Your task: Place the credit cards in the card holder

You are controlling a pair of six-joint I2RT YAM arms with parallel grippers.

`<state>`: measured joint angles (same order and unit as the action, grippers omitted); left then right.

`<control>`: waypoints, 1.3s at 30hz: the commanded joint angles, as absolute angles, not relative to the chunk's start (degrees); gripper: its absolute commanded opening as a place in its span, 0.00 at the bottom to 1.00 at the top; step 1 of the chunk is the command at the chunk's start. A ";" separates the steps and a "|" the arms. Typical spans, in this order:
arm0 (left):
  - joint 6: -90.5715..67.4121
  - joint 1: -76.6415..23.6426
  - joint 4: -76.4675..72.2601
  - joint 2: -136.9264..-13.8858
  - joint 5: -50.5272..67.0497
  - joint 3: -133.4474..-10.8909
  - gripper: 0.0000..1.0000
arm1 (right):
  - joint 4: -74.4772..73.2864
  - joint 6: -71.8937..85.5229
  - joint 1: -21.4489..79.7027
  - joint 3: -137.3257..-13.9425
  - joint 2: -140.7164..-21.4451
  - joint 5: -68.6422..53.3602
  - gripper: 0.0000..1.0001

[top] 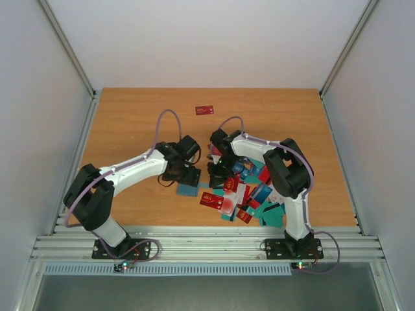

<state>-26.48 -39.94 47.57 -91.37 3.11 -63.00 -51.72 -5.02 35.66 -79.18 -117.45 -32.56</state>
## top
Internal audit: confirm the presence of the teal card holder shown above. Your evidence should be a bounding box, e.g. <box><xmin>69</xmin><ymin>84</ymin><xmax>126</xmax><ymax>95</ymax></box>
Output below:
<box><xmin>176</xmin><ymin>183</ymin><xmax>209</xmax><ymax>197</ymax></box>

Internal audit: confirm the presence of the white card red circle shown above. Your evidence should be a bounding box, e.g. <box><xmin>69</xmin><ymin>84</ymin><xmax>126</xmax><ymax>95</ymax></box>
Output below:
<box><xmin>219</xmin><ymin>190</ymin><xmax>239</xmax><ymax>216</ymax></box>

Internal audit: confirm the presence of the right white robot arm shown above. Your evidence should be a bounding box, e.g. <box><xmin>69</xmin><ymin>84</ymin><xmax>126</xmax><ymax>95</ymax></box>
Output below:
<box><xmin>207</xmin><ymin>129</ymin><xmax>314</xmax><ymax>259</ymax></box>

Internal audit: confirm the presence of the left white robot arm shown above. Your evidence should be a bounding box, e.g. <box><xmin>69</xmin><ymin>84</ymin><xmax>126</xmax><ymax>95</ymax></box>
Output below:
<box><xmin>63</xmin><ymin>135</ymin><xmax>201</xmax><ymax>260</ymax></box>

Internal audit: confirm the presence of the teal card left stripe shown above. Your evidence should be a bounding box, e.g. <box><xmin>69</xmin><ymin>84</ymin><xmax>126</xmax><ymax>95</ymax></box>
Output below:
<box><xmin>212</xmin><ymin>185</ymin><xmax>224</xmax><ymax>196</ymax></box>

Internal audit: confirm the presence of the teal card black stripe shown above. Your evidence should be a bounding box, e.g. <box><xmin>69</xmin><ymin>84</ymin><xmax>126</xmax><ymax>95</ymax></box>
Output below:
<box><xmin>220</xmin><ymin>213</ymin><xmax>236</xmax><ymax>222</ymax></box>

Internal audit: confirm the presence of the red card bottom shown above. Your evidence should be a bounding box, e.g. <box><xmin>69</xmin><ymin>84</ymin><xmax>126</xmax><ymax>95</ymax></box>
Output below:
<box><xmin>236</xmin><ymin>209</ymin><xmax>252</xmax><ymax>224</ymax></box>

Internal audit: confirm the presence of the red card black stripe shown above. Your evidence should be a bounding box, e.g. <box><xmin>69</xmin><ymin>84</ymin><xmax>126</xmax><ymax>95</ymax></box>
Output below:
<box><xmin>257</xmin><ymin>166</ymin><xmax>271</xmax><ymax>185</ymax></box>

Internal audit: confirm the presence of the blue white card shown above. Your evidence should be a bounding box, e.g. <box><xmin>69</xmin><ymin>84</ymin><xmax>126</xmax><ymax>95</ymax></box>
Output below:
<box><xmin>248</xmin><ymin>183</ymin><xmax>272</xmax><ymax>208</ymax></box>

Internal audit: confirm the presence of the lone red VIP card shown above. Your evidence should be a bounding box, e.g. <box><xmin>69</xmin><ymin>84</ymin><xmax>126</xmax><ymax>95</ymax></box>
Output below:
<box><xmin>195</xmin><ymin>106</ymin><xmax>214</xmax><ymax>115</ymax></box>

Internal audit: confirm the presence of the teal card bottom right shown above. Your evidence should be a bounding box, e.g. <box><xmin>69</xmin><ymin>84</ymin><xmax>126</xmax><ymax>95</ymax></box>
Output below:
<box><xmin>259</xmin><ymin>203</ymin><xmax>285</xmax><ymax>228</ymax></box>

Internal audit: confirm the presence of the left small circuit board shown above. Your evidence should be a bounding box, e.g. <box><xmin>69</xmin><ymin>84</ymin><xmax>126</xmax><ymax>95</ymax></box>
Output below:
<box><xmin>113</xmin><ymin>262</ymin><xmax>135</xmax><ymax>273</ymax></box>

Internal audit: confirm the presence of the small circuit board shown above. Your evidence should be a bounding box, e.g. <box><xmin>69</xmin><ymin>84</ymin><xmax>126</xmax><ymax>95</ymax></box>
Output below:
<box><xmin>113</xmin><ymin>262</ymin><xmax>135</xmax><ymax>273</ymax></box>
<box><xmin>291</xmin><ymin>262</ymin><xmax>314</xmax><ymax>270</ymax></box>

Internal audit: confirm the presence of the right small circuit board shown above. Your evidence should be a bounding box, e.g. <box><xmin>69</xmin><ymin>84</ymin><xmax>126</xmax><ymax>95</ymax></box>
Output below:
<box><xmin>291</xmin><ymin>262</ymin><xmax>314</xmax><ymax>270</ymax></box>

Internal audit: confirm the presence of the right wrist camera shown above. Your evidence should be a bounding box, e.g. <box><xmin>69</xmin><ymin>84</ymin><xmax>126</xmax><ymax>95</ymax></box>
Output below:
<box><xmin>207</xmin><ymin>144</ymin><xmax>222</xmax><ymax>164</ymax></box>

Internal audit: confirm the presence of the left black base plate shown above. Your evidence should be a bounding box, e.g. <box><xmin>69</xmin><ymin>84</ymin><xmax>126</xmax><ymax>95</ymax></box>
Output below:
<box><xmin>91</xmin><ymin>237</ymin><xmax>152</xmax><ymax>260</ymax></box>

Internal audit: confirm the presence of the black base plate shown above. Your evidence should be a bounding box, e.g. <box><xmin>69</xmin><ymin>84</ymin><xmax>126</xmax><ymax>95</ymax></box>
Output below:
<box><xmin>263</xmin><ymin>238</ymin><xmax>324</xmax><ymax>260</ymax></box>
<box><xmin>91</xmin><ymin>237</ymin><xmax>152</xmax><ymax>260</ymax></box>

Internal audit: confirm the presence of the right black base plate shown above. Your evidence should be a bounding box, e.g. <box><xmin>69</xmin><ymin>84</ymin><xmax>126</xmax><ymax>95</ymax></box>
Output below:
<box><xmin>263</xmin><ymin>238</ymin><xmax>324</xmax><ymax>260</ymax></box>

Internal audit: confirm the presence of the left aluminium frame post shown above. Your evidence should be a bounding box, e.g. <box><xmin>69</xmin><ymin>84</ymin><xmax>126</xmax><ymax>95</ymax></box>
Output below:
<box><xmin>36</xmin><ymin>0</ymin><xmax>96</xmax><ymax>98</ymax></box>

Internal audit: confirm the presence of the aluminium frame post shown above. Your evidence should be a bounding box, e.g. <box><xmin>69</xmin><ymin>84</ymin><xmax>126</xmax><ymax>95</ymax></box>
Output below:
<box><xmin>319</xmin><ymin>0</ymin><xmax>380</xmax><ymax>100</ymax></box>
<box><xmin>36</xmin><ymin>0</ymin><xmax>96</xmax><ymax>98</ymax></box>

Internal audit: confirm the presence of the aluminium rail platform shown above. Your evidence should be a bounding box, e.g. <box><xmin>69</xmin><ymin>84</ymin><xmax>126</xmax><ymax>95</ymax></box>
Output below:
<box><xmin>30</xmin><ymin>225</ymin><xmax>385</xmax><ymax>263</ymax></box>

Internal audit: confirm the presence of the blue slotted cable duct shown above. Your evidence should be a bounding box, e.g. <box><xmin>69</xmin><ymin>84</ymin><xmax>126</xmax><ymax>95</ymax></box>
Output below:
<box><xmin>44</xmin><ymin>262</ymin><xmax>292</xmax><ymax>277</ymax></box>

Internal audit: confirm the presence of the right aluminium frame post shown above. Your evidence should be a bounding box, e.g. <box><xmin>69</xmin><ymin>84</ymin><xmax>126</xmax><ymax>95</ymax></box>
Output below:
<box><xmin>319</xmin><ymin>0</ymin><xmax>380</xmax><ymax>100</ymax></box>

